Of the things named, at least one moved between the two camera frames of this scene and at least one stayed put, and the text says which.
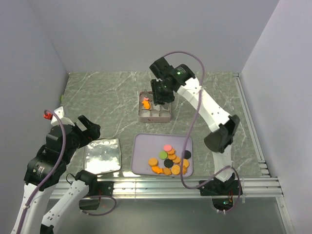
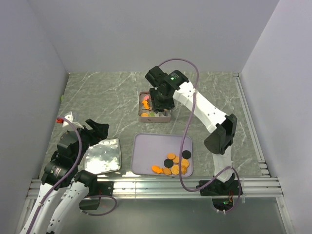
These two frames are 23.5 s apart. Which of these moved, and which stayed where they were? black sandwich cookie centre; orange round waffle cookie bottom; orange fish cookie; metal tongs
Moved: metal tongs
Stayed: orange fish cookie; black sandwich cookie centre; orange round waffle cookie bottom
